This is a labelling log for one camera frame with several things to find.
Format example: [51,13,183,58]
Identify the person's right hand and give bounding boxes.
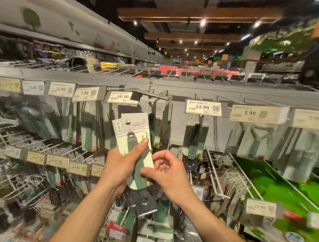
[140,149,201,210]

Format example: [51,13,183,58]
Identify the person's left hand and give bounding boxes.
[98,138,151,196]

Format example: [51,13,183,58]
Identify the black headed green peeler packet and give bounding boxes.
[112,119,128,155]
[121,113,160,218]

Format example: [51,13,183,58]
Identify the kitchen tools display rack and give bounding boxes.
[0,65,319,242]

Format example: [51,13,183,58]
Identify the person's left forearm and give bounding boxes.
[50,182,128,242]

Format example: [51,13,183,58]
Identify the rows of hanging utensil packets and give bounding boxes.
[0,92,319,242]

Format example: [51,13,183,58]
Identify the row of price tags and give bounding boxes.
[0,76,319,230]

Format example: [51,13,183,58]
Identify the group of green packets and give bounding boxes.
[235,157,319,242]

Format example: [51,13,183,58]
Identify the green foliage ceiling decor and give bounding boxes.
[249,20,319,55]

